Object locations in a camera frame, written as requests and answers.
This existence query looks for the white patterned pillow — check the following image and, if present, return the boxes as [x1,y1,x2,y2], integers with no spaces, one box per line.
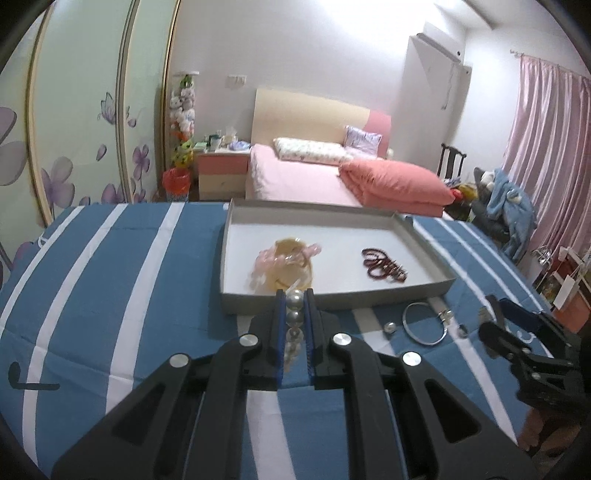
[273,137,354,165]

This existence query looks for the pink curtain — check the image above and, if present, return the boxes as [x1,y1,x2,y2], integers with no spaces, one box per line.
[501,54,591,261]

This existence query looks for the beige pink headboard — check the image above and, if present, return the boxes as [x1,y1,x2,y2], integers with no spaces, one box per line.
[252,89,392,160]

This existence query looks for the thin silver bangle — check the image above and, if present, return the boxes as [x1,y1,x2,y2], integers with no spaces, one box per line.
[402,302,456,346]

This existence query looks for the clear tube of plush toys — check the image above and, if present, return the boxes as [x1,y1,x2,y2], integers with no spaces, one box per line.
[167,71,200,144]

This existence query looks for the yellow plush toy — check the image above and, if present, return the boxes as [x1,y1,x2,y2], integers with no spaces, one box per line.
[172,140,194,169]

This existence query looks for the yellow bangle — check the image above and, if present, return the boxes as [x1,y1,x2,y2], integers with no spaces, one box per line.
[265,237,317,291]

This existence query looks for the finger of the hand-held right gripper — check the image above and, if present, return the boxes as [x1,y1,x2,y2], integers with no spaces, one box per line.
[478,320,529,367]
[485,294,583,354]

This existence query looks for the white air conditioner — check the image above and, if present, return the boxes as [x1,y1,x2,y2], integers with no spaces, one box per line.
[413,31,465,62]

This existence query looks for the pink beige nightstand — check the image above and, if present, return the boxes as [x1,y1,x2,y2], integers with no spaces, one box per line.
[196,150,252,200]

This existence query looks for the person's right hand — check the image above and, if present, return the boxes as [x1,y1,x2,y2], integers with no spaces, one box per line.
[521,406,571,459]

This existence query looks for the metal rack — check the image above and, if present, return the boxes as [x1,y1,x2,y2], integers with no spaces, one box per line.
[531,247,556,296]

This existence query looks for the white pearl bracelet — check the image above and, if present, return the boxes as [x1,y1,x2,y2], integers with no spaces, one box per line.
[284,291,308,373]

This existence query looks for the pink duvet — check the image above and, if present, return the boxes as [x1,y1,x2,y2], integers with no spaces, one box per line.
[339,159,456,217]

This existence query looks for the white pipe cover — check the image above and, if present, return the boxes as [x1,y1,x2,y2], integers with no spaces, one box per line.
[442,59,472,112]

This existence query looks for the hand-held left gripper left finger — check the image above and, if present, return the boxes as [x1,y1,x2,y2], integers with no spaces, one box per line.
[51,288,289,480]

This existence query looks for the white paper bag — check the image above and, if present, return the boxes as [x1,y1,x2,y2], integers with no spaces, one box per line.
[554,267,583,310]

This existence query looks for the pink and yellow hair accessory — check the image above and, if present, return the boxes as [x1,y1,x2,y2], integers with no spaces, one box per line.
[252,243,322,289]

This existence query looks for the colourful toys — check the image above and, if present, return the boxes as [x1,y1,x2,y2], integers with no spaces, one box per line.
[445,178,477,205]

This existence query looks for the floral glass sliding wardrobe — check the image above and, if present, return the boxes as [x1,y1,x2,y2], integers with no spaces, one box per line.
[0,0,182,278]

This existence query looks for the blue fleece garment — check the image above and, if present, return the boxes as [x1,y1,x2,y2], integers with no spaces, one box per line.
[485,168,537,257]

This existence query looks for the grey plush toy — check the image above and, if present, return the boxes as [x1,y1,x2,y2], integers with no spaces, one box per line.
[473,168,498,219]

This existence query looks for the dark red bead necklace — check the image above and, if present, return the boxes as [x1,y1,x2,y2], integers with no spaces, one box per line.
[361,248,409,283]

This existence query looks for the grey cardboard tray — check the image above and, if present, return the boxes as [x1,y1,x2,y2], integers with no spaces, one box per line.
[218,198,458,315]

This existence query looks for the blue white striped tablecloth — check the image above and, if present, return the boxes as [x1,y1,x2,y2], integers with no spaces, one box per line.
[0,200,591,480]

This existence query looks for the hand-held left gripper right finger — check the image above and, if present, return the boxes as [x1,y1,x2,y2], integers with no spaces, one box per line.
[302,287,539,480]

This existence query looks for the bed with pink sheet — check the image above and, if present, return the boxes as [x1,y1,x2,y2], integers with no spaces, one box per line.
[245,144,455,220]

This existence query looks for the red waste basket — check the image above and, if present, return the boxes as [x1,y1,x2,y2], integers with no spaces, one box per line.
[163,167,191,202]

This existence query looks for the lilac cushion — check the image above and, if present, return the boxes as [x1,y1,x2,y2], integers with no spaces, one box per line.
[344,126,383,158]

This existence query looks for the orange cardboard box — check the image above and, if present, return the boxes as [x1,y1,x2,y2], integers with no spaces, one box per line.
[551,291,591,334]

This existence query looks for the dark wooden chair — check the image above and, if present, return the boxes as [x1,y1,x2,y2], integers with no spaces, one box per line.
[436,143,468,179]

